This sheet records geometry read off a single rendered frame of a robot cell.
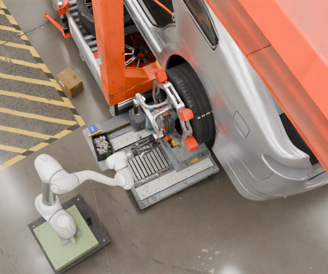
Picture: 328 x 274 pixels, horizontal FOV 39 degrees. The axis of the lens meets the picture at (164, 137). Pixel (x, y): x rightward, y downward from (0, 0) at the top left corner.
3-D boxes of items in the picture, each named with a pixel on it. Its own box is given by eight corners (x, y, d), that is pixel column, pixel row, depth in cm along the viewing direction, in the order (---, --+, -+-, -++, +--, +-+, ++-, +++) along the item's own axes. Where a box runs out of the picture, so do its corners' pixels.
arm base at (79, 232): (65, 250, 367) (64, 249, 362) (51, 227, 374) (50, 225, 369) (85, 238, 372) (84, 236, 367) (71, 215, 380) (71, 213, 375)
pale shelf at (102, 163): (120, 164, 398) (120, 162, 395) (102, 172, 393) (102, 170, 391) (99, 124, 413) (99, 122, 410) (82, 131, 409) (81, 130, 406)
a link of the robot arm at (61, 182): (81, 179, 313) (68, 166, 317) (62, 188, 299) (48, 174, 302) (75, 192, 320) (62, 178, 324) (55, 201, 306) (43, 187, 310)
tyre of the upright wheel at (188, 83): (174, 63, 405) (200, 132, 419) (150, 73, 399) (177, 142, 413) (204, 58, 342) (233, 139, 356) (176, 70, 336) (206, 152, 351)
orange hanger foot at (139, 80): (177, 79, 427) (180, 57, 396) (126, 100, 413) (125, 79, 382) (168, 65, 433) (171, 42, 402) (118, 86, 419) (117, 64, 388)
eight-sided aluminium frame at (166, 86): (187, 152, 389) (195, 122, 340) (181, 155, 387) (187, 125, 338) (157, 101, 408) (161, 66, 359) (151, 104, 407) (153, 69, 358)
